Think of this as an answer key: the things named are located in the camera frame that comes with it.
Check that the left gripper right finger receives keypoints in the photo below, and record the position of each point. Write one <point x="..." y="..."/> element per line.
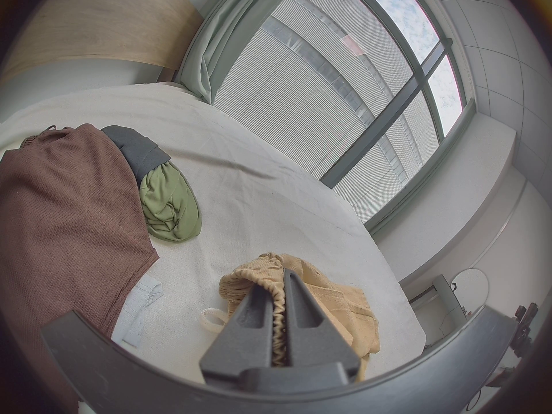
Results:
<point x="308" y="339"/>

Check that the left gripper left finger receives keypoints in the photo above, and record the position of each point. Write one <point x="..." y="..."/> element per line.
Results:
<point x="248" y="339"/>

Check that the tan shorts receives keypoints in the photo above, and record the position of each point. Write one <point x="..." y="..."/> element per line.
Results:
<point x="327" y="304"/>

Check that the bed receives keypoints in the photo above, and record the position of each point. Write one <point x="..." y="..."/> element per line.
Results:
<point x="267" y="214"/>

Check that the white garment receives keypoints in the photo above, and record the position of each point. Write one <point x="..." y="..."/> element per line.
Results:
<point x="140" y="308"/>

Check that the green garment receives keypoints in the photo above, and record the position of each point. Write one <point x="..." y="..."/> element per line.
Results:
<point x="170" y="205"/>

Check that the brown garment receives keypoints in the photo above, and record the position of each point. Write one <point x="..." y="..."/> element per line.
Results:
<point x="69" y="222"/>

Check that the dark grey garment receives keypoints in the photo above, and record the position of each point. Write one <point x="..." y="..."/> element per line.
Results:
<point x="138" y="151"/>

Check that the window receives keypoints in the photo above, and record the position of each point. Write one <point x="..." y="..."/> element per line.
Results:
<point x="327" y="84"/>

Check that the pale green curtain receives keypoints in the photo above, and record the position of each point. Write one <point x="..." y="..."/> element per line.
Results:
<point x="207" y="45"/>

